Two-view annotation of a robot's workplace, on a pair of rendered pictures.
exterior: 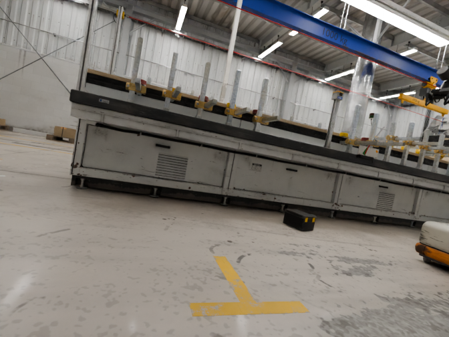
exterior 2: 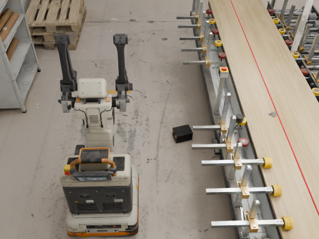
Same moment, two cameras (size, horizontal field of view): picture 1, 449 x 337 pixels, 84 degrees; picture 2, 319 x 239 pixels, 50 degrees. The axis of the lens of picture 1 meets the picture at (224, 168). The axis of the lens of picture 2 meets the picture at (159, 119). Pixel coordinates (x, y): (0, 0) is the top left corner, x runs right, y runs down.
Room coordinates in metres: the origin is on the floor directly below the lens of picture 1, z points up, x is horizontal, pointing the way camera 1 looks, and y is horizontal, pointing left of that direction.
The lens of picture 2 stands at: (2.47, -3.39, 2.97)
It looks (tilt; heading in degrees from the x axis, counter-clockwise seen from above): 44 degrees down; 106
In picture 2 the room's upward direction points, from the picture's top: 1 degrees clockwise
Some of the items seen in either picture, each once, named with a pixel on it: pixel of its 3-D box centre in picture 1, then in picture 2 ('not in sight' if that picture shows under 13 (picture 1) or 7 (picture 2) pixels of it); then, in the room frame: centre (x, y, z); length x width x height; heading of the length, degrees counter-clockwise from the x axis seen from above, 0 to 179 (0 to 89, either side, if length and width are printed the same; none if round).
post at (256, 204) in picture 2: (422, 151); (249, 221); (2.73, -2.10, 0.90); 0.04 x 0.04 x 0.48; 19
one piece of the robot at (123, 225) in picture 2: not in sight; (103, 225); (1.62, -2.09, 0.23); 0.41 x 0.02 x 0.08; 19
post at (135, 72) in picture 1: (135, 72); (197, 8); (1.77, 0.74, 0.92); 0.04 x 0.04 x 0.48; 19
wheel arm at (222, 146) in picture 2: (381, 144); (218, 146); (2.42, -1.45, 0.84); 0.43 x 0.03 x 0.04; 19
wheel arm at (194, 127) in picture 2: (357, 142); (217, 127); (2.38, -1.21, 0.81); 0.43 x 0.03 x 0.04; 19
